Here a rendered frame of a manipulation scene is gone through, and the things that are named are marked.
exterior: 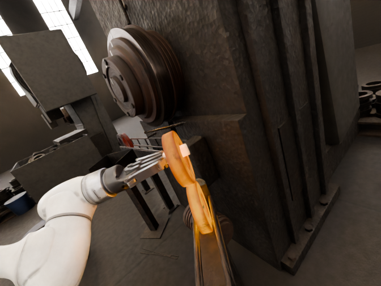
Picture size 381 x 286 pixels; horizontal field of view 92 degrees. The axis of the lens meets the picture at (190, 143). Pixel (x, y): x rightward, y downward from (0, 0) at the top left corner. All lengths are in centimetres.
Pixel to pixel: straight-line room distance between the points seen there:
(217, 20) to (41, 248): 74
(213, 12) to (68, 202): 68
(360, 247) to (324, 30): 112
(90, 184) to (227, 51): 57
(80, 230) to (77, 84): 317
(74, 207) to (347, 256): 123
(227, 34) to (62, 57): 319
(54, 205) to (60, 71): 311
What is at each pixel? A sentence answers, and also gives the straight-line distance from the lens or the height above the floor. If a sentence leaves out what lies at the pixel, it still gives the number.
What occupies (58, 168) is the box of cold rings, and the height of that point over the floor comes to 48.
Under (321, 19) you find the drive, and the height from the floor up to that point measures 107.
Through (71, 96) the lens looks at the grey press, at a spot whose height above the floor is 135.
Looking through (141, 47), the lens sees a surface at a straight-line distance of 79.
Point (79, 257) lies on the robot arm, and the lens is 54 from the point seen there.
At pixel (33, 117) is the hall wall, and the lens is 1094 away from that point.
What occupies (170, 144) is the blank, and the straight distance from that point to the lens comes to 44.
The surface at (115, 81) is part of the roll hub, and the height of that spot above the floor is 115.
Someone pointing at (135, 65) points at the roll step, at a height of 117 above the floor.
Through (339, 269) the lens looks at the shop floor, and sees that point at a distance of 128.
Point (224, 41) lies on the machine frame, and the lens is 68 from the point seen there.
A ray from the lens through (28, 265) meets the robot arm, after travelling 54.
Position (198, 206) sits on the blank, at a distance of 52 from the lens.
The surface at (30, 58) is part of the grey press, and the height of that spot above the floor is 197.
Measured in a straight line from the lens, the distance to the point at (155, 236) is 168.
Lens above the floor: 109
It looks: 21 degrees down
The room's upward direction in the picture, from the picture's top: 22 degrees counter-clockwise
